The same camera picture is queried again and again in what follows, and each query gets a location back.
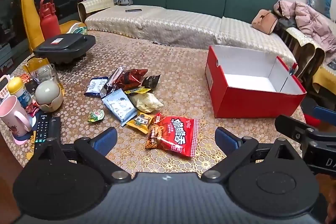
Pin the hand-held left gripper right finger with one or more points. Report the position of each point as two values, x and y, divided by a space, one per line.
225 138

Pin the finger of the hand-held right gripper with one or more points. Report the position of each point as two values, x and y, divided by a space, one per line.
325 110
291 125

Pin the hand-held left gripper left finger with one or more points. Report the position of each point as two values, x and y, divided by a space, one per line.
106 138

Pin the small green candy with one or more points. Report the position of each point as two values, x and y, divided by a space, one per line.
96 116

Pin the light blue snack packet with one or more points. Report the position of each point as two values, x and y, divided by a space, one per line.
119 106

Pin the small yellow snack packet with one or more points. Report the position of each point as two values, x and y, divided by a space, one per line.
140 121

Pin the red cardboard box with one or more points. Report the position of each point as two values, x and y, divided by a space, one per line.
249 103

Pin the large red snack bag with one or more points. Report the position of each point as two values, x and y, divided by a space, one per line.
176 134

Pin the pale yellow snack bag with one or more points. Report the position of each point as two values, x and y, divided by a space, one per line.
147 103

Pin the dark brown chocolate bag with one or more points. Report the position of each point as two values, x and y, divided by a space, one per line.
151 81

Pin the yellow cloth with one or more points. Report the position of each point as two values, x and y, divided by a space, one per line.
325 77

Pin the blue white snack packet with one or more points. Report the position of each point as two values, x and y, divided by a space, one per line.
94 86

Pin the silver foil packet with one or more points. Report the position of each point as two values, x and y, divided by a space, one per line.
113 79

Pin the egg-shaped lamp in holder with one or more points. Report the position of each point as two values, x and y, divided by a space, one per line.
52 106

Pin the red foil snack bag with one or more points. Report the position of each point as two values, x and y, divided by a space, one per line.
131 78

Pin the black remote with buttons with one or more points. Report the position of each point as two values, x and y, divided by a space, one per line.
42 127

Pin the beige patterned cloth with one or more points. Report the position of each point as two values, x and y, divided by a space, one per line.
304 40

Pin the egg-shaped grey lamp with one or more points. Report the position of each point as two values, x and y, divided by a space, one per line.
47 91

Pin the gold patterned tablecloth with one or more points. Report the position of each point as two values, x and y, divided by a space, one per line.
183 69

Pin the pink coaster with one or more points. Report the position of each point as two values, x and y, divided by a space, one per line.
21 140

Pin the clear glass cup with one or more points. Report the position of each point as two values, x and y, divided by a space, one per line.
46 73

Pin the pink padded jacket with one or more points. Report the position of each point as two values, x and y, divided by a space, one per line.
312 22

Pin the dark cloth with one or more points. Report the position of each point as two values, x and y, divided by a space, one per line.
287 24

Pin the white bottle yellow cap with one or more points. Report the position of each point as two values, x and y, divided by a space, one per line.
21 96

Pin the pink mug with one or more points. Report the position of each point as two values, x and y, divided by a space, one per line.
10 116

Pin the black electric grill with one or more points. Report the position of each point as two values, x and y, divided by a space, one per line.
63 45

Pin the glass cup with yellow packet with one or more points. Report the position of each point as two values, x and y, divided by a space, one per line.
34 62

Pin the white timer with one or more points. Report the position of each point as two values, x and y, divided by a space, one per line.
4 87

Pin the beige sofa seat cover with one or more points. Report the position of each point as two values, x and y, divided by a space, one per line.
170 22

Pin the red water bottle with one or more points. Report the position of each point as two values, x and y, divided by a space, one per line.
50 22

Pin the black phone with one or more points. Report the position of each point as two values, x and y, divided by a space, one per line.
133 10

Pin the beige armrest cover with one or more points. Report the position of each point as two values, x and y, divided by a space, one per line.
97 2

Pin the yellow giraffe toy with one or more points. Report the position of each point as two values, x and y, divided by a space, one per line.
27 3

